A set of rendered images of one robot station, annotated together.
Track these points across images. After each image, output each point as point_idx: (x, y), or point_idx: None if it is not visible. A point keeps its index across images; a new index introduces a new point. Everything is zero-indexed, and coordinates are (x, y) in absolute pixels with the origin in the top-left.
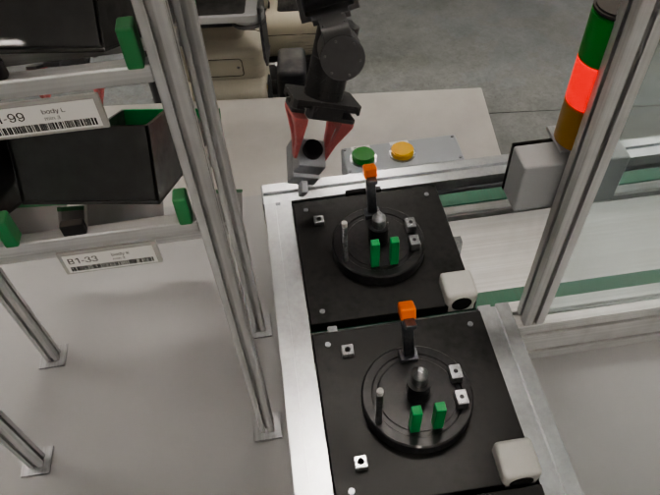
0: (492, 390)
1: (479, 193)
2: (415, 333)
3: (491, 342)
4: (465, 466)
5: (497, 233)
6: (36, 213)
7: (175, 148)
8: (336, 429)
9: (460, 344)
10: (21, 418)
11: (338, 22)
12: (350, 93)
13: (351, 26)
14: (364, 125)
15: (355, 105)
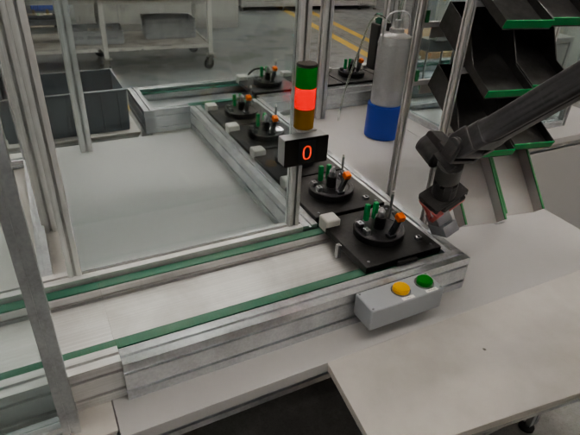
0: (302, 197)
1: (337, 280)
2: (341, 207)
3: (306, 212)
4: (305, 180)
5: (317, 276)
6: (531, 178)
7: (441, 91)
8: (355, 182)
9: (320, 206)
10: None
11: (437, 133)
12: (434, 209)
13: (439, 157)
14: (463, 379)
15: (422, 193)
